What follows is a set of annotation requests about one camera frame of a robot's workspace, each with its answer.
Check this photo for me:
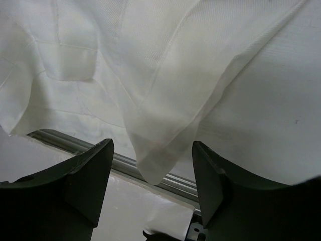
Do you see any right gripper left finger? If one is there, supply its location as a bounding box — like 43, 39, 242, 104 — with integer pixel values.
1, 139, 114, 240

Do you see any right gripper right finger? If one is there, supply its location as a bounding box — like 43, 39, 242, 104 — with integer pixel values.
192, 142, 320, 240

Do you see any white pleated skirt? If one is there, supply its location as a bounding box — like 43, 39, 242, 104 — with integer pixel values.
1, 1, 304, 184

